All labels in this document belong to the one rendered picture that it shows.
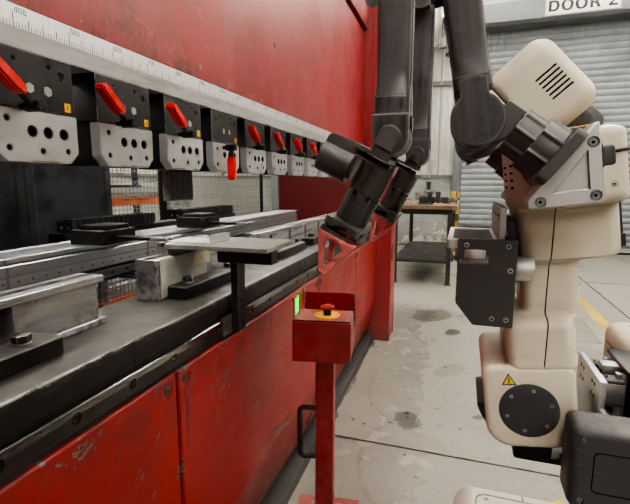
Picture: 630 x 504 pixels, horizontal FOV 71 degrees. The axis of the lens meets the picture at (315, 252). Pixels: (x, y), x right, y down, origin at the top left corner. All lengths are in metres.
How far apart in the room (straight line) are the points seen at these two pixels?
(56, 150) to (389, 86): 0.55
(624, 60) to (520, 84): 7.96
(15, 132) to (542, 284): 0.91
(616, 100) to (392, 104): 8.03
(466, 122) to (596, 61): 8.05
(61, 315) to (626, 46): 8.60
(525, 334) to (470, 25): 0.53
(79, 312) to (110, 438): 0.23
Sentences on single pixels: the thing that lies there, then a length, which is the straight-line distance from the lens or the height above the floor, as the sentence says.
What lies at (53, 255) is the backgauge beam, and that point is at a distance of 1.22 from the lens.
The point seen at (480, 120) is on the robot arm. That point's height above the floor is 1.23.
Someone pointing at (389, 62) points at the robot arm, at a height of 1.33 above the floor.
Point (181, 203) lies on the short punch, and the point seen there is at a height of 1.09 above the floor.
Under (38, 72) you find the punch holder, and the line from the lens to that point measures 0.86.
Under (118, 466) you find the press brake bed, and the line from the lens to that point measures 0.89.
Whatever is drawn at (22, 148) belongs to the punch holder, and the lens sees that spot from 0.81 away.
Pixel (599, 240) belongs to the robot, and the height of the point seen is 1.04.
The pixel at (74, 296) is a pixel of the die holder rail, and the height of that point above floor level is 0.94.
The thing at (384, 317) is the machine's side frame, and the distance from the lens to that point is 3.30.
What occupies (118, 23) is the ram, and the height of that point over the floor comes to 1.44.
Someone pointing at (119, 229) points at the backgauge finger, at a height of 1.02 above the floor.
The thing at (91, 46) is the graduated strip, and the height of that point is 1.38.
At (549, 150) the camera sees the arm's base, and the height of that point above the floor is 1.19.
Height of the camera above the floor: 1.14
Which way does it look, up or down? 9 degrees down
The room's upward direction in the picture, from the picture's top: straight up
